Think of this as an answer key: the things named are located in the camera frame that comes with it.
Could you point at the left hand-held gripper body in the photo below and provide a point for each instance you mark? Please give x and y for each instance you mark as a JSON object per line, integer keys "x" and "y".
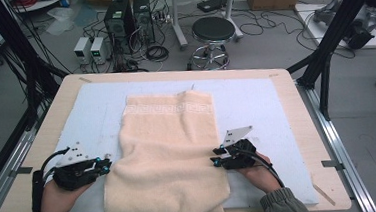
{"x": 72, "y": 174}

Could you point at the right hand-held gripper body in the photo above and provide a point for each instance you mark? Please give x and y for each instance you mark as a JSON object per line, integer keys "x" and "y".
{"x": 241, "y": 155}

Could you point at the beige towel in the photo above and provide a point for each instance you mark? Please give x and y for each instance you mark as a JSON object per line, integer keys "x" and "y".
{"x": 169, "y": 154}

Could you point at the person's right hand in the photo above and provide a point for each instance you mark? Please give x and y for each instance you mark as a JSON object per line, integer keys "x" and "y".
{"x": 262, "y": 176}

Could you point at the person's left hand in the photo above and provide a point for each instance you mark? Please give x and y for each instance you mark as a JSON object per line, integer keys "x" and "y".
{"x": 57, "y": 200}

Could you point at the white foam mat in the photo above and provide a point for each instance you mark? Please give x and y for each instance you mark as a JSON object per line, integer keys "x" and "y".
{"x": 249, "y": 108}

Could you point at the thin wooden stick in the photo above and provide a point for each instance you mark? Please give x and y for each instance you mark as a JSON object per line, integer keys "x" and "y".
{"x": 324, "y": 195}

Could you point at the white power supply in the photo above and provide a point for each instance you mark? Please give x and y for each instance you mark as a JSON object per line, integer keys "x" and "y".
{"x": 82, "y": 50}
{"x": 98, "y": 50}

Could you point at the black round stool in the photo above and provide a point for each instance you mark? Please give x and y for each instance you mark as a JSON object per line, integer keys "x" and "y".
{"x": 213, "y": 28}

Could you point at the white stand leg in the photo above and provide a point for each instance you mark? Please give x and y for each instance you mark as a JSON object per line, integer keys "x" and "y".
{"x": 231, "y": 12}
{"x": 176, "y": 20}

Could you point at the large black computer tower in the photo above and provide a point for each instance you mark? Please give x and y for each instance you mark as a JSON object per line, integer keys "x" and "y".
{"x": 118, "y": 22}

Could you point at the flat black device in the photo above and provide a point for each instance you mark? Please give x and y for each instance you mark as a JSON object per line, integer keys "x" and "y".
{"x": 212, "y": 4}

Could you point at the clear plastic bag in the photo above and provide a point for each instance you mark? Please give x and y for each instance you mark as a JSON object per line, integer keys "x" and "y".
{"x": 61, "y": 19}

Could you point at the slim black computer tower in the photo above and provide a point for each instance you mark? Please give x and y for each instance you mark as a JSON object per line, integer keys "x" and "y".
{"x": 144, "y": 19}

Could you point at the white floor board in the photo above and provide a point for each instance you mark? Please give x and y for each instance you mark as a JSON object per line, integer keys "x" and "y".
{"x": 307, "y": 20}

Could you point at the round white table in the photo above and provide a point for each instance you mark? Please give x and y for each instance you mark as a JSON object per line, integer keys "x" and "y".
{"x": 41, "y": 3}

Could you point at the grey machine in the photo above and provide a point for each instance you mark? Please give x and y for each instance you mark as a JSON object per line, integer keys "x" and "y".
{"x": 363, "y": 20}

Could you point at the grey metal bracket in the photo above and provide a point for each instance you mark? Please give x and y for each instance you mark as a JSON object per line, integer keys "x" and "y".
{"x": 332, "y": 164}
{"x": 21, "y": 171}

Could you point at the aluminium rail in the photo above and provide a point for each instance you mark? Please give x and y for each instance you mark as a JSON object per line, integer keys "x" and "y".
{"x": 9, "y": 165}
{"x": 339, "y": 142}

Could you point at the black metal frame post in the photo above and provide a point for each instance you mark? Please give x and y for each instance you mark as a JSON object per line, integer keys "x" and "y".
{"x": 337, "y": 25}

